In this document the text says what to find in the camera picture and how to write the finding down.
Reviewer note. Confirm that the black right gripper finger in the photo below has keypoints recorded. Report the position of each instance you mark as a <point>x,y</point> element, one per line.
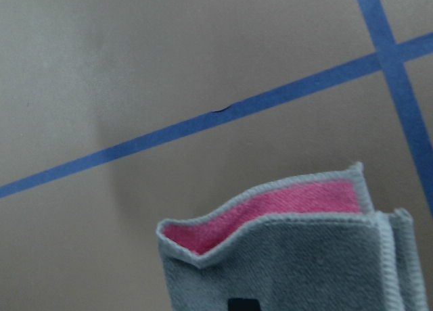
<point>243,304</point>

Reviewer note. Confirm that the pink and grey towel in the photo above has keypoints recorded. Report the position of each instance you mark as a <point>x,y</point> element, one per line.
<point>308,242</point>

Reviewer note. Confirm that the brown paper table cover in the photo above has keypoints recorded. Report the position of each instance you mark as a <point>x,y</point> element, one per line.
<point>116,114</point>

